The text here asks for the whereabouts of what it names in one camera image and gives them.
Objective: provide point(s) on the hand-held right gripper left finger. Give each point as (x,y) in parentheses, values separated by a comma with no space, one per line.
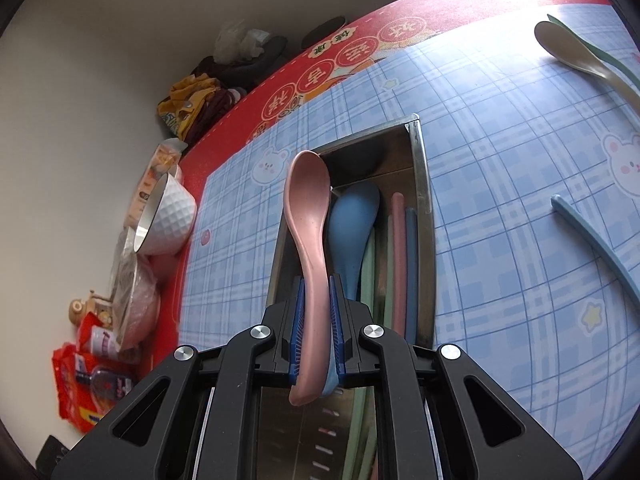
(297,332)

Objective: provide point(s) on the beige spoon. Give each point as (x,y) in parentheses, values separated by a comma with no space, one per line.
(555,40)

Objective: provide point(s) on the maroon clothes pile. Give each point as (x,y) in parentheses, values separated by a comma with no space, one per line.
(220,102)

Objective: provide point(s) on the pink spoon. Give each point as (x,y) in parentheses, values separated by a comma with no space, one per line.
(307,195)

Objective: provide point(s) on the clear small bottle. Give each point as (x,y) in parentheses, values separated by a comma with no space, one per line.
(110,384)

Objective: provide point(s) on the blue spoon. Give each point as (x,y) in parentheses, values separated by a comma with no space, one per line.
(352,220)

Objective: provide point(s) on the red snack packet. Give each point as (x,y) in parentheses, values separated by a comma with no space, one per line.
(70,390)

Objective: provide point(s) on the green spoon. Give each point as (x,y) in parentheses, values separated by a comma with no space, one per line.
(602,56)

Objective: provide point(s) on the white and red packet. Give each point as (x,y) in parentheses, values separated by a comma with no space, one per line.
(97,340)

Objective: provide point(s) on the blue plaid table mat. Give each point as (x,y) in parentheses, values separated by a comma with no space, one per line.
(500,160)

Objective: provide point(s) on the long metal utensil container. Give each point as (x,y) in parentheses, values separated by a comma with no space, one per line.
(424,260)

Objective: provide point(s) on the yellow snack bags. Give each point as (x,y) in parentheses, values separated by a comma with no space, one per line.
(187,97)

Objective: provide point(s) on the green chopstick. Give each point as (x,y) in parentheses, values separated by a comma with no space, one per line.
(388,285)
(367,270)

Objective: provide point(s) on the clear bag with pink bowl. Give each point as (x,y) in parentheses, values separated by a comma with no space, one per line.
(140,300)

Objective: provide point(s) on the crumpled clear plastic bag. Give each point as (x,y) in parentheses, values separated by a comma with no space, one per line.
(240,40)

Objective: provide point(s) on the pink chopstick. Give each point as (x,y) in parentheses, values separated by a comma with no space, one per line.
(398,250)

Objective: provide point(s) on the small wooden figure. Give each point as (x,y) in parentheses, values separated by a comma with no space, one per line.
(82,307)

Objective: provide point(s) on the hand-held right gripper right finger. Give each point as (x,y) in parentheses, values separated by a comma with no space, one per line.
(336,332)

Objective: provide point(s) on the dark grey cloth item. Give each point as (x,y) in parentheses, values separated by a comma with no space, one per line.
(265,62)

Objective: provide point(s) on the blue chopstick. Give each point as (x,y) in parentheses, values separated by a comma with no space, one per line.
(595,240)
(411,270)

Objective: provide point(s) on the orange snack package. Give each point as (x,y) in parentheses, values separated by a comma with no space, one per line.
(157,160)

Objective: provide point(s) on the white dimpled bowl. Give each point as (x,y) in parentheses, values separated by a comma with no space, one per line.
(175,215)

